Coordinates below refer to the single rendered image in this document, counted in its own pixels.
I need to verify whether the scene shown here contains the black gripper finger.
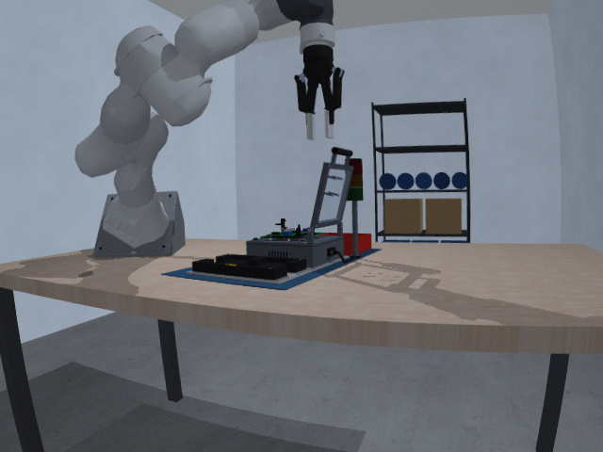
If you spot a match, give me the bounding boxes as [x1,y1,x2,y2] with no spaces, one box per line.
[294,69,318,140]
[317,67,344,138]

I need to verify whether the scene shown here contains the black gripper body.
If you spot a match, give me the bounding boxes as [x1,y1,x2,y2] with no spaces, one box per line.
[303,44,334,85]

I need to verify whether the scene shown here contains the red bin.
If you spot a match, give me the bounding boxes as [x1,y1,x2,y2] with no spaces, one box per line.
[318,233,371,256]

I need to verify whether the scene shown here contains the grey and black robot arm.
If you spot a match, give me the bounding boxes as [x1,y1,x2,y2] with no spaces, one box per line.
[74,0,334,248]

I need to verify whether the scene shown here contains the green circuit board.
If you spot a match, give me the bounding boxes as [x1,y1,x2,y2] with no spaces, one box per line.
[267,228,307,236]

